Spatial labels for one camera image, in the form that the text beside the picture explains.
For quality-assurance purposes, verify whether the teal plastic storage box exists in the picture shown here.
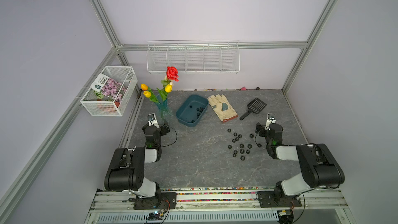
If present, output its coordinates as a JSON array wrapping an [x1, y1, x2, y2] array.
[[176, 94, 209, 128]]

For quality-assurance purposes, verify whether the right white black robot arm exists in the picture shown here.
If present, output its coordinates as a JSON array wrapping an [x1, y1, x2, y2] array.
[[255, 123, 345, 200]]

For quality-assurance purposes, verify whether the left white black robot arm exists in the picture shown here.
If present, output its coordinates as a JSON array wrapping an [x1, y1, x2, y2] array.
[[104, 122, 170, 198]]

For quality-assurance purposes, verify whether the teal glass flower vase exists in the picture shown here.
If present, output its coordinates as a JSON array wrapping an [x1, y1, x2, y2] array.
[[155, 99, 173, 121]]

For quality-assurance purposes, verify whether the black slotted plastic scoop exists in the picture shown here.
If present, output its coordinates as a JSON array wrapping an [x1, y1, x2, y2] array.
[[239, 97, 267, 120]]

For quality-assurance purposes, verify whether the yellow tulip lower left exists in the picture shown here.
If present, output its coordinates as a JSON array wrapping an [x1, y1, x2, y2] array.
[[144, 91, 152, 98]]

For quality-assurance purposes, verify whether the yellow tulip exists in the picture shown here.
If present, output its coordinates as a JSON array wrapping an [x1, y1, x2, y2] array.
[[164, 84, 173, 93], [144, 91, 152, 98], [141, 84, 149, 91]]

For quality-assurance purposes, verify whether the yellow tulip upper left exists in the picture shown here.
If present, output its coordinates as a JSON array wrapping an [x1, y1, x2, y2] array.
[[141, 84, 149, 91]]

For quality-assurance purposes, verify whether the yellow tulip right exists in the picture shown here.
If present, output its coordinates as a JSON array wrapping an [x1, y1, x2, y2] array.
[[164, 84, 173, 93]]

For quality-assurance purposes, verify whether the purple flower seed packet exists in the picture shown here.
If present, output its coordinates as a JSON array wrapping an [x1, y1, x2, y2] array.
[[90, 74, 127, 103]]

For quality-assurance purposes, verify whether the beige work glove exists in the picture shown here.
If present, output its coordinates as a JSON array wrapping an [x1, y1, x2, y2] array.
[[207, 94, 238, 122]]

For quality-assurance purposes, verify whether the red artificial rose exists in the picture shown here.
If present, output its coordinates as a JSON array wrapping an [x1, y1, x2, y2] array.
[[166, 66, 179, 82]]

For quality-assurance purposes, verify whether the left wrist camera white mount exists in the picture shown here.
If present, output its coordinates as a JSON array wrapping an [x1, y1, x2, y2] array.
[[147, 114, 159, 127]]

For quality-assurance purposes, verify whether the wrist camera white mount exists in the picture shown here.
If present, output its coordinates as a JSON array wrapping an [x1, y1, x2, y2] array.
[[265, 113, 276, 129], [147, 114, 159, 127]]

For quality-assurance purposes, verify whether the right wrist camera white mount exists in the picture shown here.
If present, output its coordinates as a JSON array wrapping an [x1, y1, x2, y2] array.
[[265, 113, 276, 129]]

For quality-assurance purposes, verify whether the white wire side basket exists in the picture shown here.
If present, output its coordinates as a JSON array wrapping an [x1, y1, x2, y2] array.
[[80, 66, 137, 117]]

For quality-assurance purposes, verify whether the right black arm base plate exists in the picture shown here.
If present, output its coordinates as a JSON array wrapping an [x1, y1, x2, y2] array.
[[256, 191, 302, 208]]

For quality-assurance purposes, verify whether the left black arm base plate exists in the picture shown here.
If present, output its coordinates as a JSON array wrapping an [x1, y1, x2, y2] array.
[[129, 192, 177, 210]]

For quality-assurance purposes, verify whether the white wire wall shelf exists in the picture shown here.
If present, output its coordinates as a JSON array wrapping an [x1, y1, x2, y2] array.
[[146, 40, 240, 74]]

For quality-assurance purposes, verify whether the aluminium front rail frame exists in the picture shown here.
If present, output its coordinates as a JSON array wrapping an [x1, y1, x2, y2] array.
[[85, 187, 356, 224]]

